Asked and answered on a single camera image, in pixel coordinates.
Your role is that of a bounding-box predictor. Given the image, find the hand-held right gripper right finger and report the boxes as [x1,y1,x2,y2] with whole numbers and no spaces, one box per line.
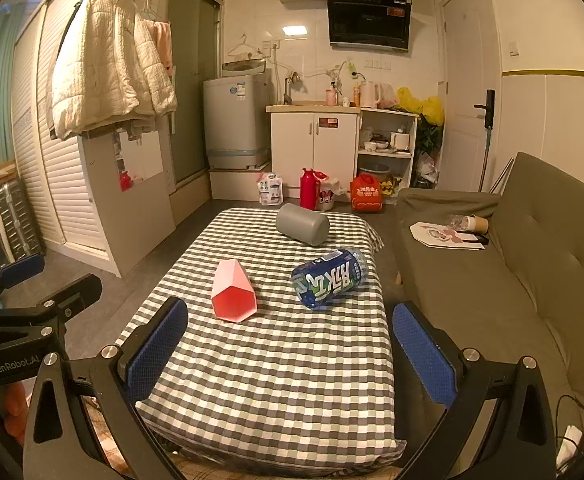
[393,301,557,480]

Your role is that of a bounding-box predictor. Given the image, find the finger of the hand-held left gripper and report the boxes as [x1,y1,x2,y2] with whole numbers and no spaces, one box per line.
[2,274,104,341]
[0,254,46,312]

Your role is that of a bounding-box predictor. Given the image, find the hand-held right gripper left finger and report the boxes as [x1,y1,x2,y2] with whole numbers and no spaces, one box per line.
[22,296,189,480]

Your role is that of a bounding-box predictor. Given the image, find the pink faceted cup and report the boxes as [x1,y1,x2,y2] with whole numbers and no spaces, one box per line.
[211,259,259,323]

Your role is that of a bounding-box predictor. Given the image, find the grey cup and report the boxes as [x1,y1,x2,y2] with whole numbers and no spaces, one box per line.
[276,203,331,247]

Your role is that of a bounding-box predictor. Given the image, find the person's left hand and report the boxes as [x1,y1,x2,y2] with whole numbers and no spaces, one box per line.
[3,382,27,437]

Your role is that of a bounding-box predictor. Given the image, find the silver ribbed suitcase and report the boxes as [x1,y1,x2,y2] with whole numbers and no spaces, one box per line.
[0,179,47,261]

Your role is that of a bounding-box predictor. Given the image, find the white louvred wardrobe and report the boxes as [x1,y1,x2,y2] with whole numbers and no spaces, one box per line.
[9,0,110,261]

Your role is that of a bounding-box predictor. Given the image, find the white illustrated paper bag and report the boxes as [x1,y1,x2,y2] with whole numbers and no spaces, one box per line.
[410,221,486,250]

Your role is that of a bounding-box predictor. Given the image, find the blue plastic bottle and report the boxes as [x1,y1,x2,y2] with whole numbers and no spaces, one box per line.
[292,247,370,310]

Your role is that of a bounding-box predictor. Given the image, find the grey checkered tablecloth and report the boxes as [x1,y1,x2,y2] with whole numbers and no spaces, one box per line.
[114,207,407,466]

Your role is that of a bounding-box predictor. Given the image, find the olive green sofa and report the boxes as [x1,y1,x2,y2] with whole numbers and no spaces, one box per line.
[397,151,584,461]

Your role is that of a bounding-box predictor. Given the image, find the beige plaid blanket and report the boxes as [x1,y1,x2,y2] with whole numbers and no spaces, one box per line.
[84,395,405,480]

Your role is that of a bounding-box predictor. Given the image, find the orange shopping bag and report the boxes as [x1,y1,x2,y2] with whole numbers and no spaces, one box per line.
[350,174,385,212]

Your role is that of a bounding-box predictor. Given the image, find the white washer platform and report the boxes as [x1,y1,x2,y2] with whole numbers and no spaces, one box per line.
[208,165,273,201]

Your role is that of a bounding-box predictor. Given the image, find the cartoon print bag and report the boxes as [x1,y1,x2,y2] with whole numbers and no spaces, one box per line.
[317,180,339,212]

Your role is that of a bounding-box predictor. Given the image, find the blue plastic basin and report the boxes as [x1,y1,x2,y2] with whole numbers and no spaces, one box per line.
[359,161,393,181]

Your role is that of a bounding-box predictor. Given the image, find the white refill pouch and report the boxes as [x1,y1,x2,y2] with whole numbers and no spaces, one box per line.
[257,172,285,207]

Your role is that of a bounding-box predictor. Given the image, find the red thermos bottle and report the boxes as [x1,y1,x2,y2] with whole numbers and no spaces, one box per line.
[300,168,321,211]

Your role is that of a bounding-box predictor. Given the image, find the mop stick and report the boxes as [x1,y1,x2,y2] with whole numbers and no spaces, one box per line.
[479,127,495,193]

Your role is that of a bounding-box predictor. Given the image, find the large white quilted jacket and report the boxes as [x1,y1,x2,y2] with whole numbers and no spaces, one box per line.
[47,0,139,141]

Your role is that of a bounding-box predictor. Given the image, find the dark green bag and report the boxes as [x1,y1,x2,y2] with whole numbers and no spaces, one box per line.
[417,114,443,161]

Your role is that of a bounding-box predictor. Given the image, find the small white quilted jacket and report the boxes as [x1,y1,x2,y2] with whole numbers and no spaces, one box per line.
[134,12,179,117]

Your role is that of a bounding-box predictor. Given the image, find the white open shelf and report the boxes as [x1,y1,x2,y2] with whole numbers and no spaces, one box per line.
[357,107,419,193]

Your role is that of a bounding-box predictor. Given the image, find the grey washing machine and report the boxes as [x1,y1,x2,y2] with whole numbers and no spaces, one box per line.
[203,72,273,171]

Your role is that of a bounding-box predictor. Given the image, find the frosted glass door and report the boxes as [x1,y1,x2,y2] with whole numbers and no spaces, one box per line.
[167,0,223,191]

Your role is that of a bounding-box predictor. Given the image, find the white sink cabinet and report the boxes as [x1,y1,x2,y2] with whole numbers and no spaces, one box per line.
[266,104,361,183]

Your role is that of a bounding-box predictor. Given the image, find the yellow plastic bag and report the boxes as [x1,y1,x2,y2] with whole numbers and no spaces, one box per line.
[397,86,445,126]

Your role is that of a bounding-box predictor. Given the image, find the pink garment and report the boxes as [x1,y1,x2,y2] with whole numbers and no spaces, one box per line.
[153,21,173,73]

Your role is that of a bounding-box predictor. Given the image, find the metal basin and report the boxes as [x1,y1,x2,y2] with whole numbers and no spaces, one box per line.
[222,59,267,78]

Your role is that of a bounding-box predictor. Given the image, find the white clothes hanger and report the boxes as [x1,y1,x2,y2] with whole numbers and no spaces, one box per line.
[228,35,263,58]

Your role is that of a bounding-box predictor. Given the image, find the metal faucet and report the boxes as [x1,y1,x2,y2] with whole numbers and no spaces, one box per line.
[284,71,303,106]

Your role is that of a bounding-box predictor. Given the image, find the white door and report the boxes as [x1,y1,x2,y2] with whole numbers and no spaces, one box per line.
[439,0,502,193]

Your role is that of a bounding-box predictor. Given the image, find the black range hood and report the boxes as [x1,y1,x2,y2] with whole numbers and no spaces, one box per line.
[326,0,415,52]

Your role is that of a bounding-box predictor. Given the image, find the black cables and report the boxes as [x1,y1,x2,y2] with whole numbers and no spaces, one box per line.
[554,394,584,480]

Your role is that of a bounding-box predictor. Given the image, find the black door handle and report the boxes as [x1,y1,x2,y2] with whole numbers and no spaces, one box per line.
[474,89,496,130]

